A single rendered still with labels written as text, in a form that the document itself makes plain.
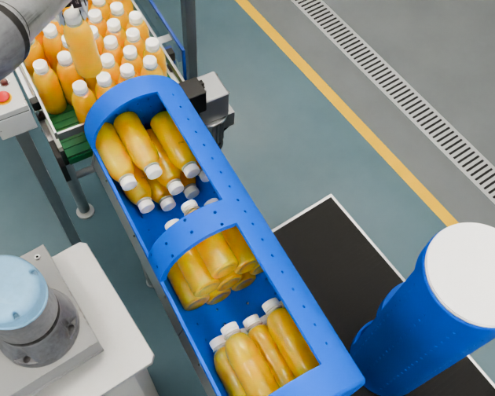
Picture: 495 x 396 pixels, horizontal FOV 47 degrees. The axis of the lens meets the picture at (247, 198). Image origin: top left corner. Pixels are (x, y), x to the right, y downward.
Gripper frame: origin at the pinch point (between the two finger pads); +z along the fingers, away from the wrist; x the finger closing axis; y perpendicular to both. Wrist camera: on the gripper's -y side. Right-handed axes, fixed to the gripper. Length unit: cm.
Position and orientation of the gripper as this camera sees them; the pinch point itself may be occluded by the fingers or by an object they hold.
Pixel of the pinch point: (72, 16)
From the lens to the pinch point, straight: 143.7
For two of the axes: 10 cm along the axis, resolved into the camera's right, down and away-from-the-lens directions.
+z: -0.3, 4.5, 8.9
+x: 9.3, -3.2, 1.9
